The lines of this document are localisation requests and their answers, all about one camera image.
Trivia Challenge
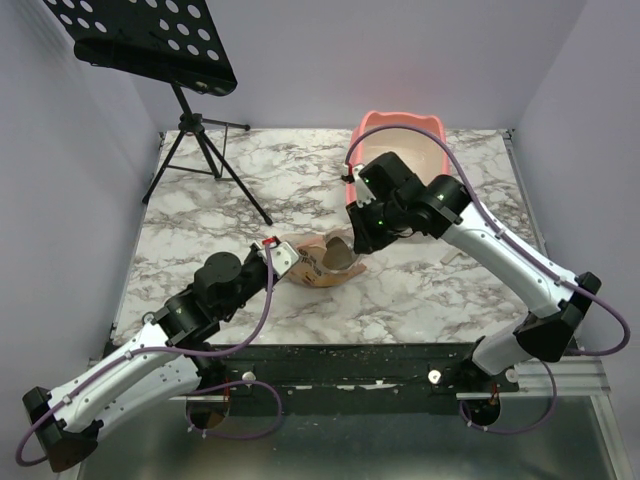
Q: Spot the silver metal scoop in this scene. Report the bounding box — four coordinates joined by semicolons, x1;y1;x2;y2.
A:
321;234;360;272

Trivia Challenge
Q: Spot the pink plastic litter box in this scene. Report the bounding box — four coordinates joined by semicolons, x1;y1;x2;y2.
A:
343;111;450;185

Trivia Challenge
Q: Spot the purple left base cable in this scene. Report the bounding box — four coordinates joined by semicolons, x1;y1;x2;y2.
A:
187;379;284;440

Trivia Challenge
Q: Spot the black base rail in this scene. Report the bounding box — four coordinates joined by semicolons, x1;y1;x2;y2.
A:
200;343;519;416

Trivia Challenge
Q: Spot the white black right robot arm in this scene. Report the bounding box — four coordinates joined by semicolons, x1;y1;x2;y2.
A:
347;152;601;392

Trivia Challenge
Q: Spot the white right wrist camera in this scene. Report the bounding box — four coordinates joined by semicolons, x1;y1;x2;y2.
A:
341;163;376;207

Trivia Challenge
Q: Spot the small white plastic bracket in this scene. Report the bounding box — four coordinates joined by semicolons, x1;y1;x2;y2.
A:
440;248;467;265

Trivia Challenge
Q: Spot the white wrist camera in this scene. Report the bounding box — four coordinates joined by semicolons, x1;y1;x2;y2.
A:
341;163;376;207
253;236;301;279

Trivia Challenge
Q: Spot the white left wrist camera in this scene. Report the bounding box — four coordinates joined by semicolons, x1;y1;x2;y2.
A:
253;236;301;279

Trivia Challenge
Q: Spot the beige cat litter bag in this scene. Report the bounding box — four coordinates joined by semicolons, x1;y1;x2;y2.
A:
281;228;367;288

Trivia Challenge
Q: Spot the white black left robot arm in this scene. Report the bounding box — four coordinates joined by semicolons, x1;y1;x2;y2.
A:
15;238;299;473

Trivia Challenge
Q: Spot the black perforated music stand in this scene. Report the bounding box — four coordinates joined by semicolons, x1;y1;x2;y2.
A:
46;0;273;226

